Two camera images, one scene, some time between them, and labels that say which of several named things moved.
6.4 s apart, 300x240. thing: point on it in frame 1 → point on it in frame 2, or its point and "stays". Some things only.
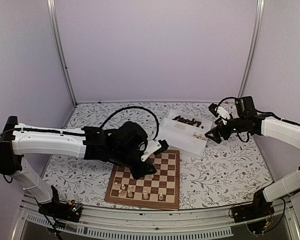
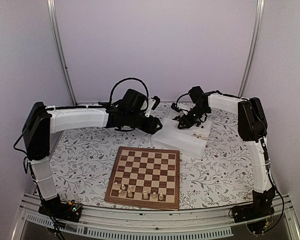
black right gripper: [215, 131] → [188, 125]
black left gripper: [144, 171] → [153, 123]
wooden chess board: [159, 190] stays
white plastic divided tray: [185, 133] stays
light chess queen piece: [145, 196] stays
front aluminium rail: [107, 222] stays
